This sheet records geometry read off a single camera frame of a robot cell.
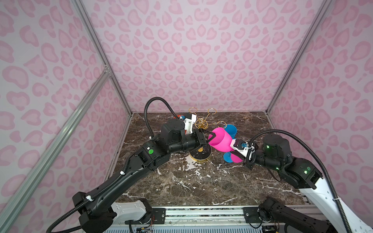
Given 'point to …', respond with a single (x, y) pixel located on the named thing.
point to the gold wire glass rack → (203, 151)
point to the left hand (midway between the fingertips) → (216, 137)
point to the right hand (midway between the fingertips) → (232, 150)
